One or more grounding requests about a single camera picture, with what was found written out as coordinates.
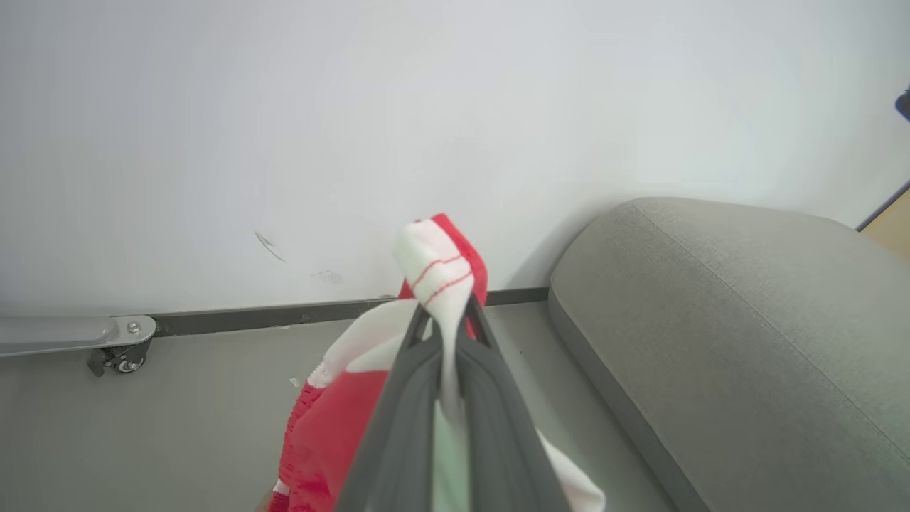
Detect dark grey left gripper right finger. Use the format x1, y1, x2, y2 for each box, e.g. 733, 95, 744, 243
455, 295, 571, 512

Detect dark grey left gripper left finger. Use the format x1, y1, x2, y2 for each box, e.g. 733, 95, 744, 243
334, 306, 441, 512

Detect red and white striped garment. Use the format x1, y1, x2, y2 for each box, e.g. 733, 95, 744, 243
267, 212, 606, 512

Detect black baseboard strip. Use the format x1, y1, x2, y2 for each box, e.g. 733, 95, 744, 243
153, 287, 550, 337

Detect grey fabric sofa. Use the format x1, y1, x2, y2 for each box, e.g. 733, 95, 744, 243
547, 197, 910, 512

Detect small grey caster wheel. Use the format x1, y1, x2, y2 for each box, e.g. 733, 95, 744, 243
87, 340, 152, 378

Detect grey metal partition foot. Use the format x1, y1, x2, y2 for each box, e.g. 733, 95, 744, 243
0, 315, 157, 358

